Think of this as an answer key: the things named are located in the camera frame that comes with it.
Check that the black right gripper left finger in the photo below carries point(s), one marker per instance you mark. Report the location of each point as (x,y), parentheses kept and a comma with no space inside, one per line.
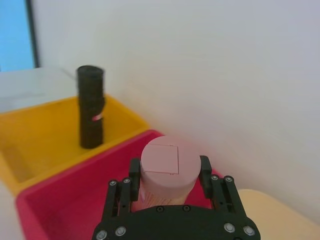
(134,175)

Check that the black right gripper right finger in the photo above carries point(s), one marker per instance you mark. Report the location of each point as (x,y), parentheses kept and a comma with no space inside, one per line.
(205,175)

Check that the pink lidded round container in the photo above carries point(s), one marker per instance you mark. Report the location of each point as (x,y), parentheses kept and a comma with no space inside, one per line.
(170,172)

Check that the red plastic bin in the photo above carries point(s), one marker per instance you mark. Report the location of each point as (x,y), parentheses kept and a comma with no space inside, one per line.
(62,200)

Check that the black rolled cylinder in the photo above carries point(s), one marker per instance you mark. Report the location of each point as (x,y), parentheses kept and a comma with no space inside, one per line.
(90,107)

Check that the yellow plastic bin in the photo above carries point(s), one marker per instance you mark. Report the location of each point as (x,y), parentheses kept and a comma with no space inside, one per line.
(37,140)

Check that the blue screen with black frame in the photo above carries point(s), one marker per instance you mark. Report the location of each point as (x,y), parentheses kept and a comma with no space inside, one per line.
(15,32)

